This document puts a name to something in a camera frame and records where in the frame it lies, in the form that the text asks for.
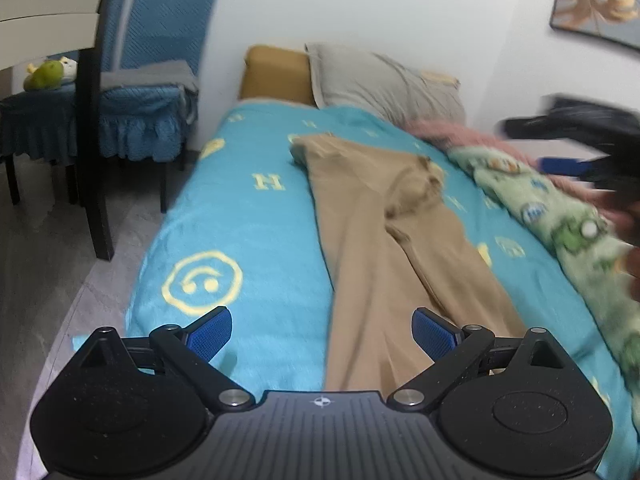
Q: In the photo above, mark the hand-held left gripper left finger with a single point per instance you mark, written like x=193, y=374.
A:
x=212, y=335

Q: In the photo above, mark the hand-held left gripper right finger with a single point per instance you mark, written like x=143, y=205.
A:
x=432, y=334

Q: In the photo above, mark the turquoise printed blanket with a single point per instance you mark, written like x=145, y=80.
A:
x=240, y=210

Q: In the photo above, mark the grey pillow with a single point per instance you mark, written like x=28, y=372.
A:
x=375, y=82

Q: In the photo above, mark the mustard yellow headboard cushion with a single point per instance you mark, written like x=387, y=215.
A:
x=275, y=75

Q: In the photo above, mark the tan pants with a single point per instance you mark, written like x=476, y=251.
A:
x=370, y=240

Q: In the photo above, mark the pink fluffy blanket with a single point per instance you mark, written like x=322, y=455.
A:
x=475, y=135

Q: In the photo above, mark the blue skirted chair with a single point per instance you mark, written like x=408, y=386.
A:
x=37, y=125

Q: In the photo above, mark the leaf print wall picture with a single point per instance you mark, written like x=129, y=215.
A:
x=595, y=2

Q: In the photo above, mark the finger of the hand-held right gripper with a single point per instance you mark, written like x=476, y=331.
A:
x=565, y=166

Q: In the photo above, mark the blue covered chair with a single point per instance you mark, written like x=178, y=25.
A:
x=160, y=35

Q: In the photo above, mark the green plush toy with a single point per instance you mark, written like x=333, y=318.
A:
x=45, y=75

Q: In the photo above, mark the green cartoon printed blanket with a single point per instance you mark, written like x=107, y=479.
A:
x=560, y=210

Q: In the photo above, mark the white table with black legs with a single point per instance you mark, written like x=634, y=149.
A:
x=47, y=15

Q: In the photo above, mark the grey folded cloth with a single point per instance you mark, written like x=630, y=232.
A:
x=150, y=76

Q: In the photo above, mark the yellow pillow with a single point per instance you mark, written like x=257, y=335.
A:
x=442, y=77

